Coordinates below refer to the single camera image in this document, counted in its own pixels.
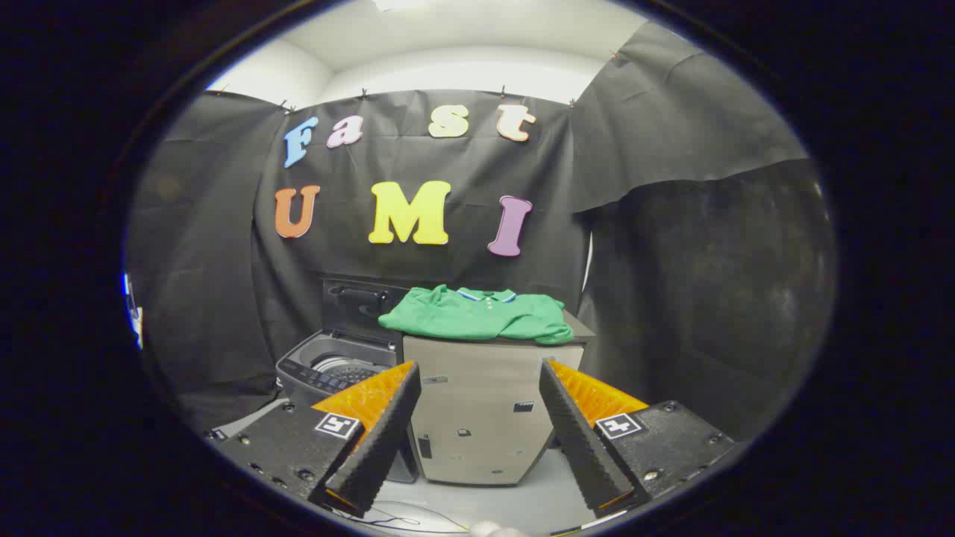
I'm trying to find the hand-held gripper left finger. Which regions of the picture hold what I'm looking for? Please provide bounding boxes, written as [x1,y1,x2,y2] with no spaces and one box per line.
[216,361,422,519]

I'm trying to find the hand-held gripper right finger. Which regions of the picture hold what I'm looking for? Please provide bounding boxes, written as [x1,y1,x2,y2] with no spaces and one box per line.
[539,358,736,519]

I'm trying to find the grey washing machine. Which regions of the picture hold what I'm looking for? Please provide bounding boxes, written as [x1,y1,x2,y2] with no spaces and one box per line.
[275,332,420,484]

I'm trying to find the dark glass washing machine lid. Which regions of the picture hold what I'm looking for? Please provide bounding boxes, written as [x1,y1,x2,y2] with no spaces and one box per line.
[322,277,411,349]

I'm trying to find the green polo shirt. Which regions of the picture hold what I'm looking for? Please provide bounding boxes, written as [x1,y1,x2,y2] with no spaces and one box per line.
[378,284,574,346]

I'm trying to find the beige cabinet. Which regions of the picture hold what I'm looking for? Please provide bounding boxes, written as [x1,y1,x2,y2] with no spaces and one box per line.
[403,310,596,487]

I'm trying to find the white blue printed object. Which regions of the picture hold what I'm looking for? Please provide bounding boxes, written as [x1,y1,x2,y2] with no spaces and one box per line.
[123,272,144,351]

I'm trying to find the black backdrop cloth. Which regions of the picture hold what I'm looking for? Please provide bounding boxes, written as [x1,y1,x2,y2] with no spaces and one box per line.
[123,19,836,448]

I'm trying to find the tangled floor cables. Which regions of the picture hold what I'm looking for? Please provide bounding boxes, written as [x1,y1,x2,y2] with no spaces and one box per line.
[328,500,471,535]

